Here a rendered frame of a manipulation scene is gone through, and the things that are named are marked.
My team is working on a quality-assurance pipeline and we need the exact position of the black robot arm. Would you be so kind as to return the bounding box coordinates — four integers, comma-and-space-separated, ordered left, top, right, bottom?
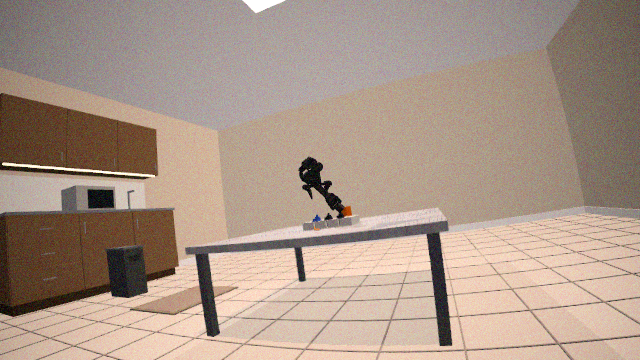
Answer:
298, 157, 345, 212

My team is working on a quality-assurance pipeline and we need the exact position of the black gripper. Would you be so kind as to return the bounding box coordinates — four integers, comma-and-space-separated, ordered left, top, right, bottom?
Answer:
302, 174, 332, 200

